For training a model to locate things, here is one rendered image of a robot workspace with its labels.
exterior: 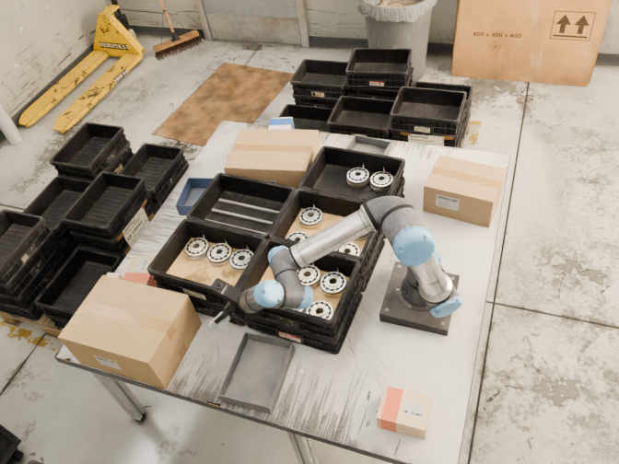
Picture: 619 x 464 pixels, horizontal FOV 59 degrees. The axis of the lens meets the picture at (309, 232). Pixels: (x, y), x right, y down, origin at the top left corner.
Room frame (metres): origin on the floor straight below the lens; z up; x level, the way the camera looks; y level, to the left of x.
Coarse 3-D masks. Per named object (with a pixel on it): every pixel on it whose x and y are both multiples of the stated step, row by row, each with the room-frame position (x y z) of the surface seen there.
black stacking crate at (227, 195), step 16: (208, 192) 1.85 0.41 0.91; (224, 192) 1.93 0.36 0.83; (240, 192) 1.90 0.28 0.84; (256, 192) 1.85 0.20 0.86; (272, 192) 1.81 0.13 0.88; (288, 192) 1.77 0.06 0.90; (208, 208) 1.82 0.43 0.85; (224, 208) 1.82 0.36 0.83; (240, 208) 1.80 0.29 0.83; (272, 208) 1.77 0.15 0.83; (240, 224) 1.70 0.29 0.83; (256, 224) 1.69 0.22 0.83
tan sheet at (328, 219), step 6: (300, 210) 1.72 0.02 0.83; (324, 216) 1.65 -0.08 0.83; (330, 216) 1.65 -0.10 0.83; (336, 216) 1.64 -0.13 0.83; (294, 222) 1.65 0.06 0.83; (324, 222) 1.62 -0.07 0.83; (330, 222) 1.61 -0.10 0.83; (294, 228) 1.62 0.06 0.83; (300, 228) 1.61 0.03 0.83; (306, 228) 1.60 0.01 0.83; (318, 228) 1.59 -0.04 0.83; (288, 234) 1.59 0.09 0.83; (312, 234) 1.56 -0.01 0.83; (354, 240) 1.49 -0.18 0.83; (366, 240) 1.48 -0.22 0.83; (360, 246) 1.45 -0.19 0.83; (360, 252) 1.42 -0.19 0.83
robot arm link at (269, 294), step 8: (272, 280) 0.99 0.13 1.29; (256, 288) 0.98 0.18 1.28; (264, 288) 0.96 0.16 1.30; (272, 288) 0.97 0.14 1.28; (280, 288) 0.97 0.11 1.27; (248, 296) 0.99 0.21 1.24; (256, 296) 0.96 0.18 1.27; (264, 296) 0.94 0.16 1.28; (272, 296) 0.95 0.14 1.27; (280, 296) 0.95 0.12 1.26; (248, 304) 0.98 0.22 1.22; (256, 304) 0.96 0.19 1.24; (264, 304) 0.94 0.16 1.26; (272, 304) 0.93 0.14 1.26; (280, 304) 0.95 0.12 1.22
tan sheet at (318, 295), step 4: (268, 268) 1.42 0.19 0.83; (268, 272) 1.41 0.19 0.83; (272, 272) 1.40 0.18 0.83; (324, 272) 1.35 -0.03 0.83; (264, 276) 1.39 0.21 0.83; (268, 276) 1.38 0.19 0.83; (272, 276) 1.38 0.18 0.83; (308, 276) 1.35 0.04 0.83; (264, 280) 1.37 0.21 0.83; (316, 288) 1.28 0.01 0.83; (320, 288) 1.28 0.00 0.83; (316, 292) 1.26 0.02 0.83; (320, 292) 1.26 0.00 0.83; (316, 296) 1.24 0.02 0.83; (320, 296) 1.24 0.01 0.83; (324, 296) 1.23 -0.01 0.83; (340, 296) 1.22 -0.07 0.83; (316, 300) 1.22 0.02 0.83; (324, 300) 1.22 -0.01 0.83; (328, 300) 1.21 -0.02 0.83; (332, 300) 1.21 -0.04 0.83; (336, 300) 1.21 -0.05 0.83; (332, 304) 1.19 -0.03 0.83; (336, 304) 1.19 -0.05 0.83
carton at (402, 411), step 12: (384, 396) 0.82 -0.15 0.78; (396, 396) 0.82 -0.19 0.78; (408, 396) 0.81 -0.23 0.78; (420, 396) 0.80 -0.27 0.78; (384, 408) 0.78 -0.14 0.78; (396, 408) 0.77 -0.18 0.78; (408, 408) 0.77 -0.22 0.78; (420, 408) 0.76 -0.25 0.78; (384, 420) 0.74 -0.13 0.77; (396, 420) 0.73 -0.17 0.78; (408, 420) 0.73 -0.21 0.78; (420, 420) 0.72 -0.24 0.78; (396, 432) 0.73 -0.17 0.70; (408, 432) 0.71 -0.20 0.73; (420, 432) 0.69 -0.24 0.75
